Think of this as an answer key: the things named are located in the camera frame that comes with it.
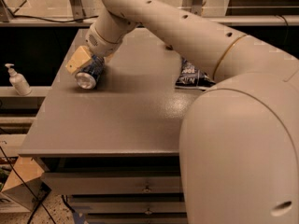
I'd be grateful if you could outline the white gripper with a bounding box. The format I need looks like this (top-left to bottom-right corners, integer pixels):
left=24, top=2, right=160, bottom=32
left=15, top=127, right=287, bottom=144
left=65, top=7, right=137, bottom=75

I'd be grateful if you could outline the blue pepsi can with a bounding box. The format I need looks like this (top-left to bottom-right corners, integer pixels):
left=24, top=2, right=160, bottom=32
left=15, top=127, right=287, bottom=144
left=75, top=55, right=105, bottom=90

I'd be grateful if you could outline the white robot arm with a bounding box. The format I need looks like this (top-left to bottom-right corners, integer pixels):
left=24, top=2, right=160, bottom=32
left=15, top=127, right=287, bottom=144
left=66, top=0, right=299, bottom=224

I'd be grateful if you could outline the white pump dispenser bottle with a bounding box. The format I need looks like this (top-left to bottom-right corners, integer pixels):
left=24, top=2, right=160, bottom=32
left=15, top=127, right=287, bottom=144
left=5, top=63, right=31, bottom=96

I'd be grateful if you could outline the grey drawer cabinet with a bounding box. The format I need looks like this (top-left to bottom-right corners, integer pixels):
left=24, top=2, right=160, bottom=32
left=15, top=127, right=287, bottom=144
left=21, top=28, right=201, bottom=224

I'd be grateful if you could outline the blue white chip bag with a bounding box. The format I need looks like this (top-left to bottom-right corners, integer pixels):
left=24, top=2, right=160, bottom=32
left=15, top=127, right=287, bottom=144
left=175, top=58, right=215, bottom=91

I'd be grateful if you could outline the cardboard box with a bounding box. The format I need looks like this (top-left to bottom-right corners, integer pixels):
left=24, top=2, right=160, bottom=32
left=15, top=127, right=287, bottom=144
left=0, top=157, right=44, bottom=213

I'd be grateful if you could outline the metal bracket left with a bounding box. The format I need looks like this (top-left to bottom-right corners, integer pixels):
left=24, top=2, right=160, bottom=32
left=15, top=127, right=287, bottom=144
left=69, top=0, right=95, bottom=21

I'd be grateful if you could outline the black cable on shelf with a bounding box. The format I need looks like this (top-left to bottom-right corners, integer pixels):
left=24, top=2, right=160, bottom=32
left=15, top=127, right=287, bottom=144
left=0, top=0, right=101, bottom=24

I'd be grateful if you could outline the black cable on floor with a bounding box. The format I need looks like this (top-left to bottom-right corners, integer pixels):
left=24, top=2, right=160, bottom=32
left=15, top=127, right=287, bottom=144
left=0, top=145, right=59, bottom=224

